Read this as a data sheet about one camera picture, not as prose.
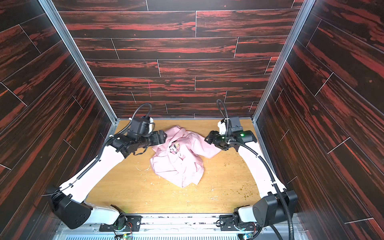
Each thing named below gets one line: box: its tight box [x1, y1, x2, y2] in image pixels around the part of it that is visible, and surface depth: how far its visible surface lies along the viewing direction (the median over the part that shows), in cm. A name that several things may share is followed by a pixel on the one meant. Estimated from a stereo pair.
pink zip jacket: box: [150, 125, 222, 188], surface depth 92 cm
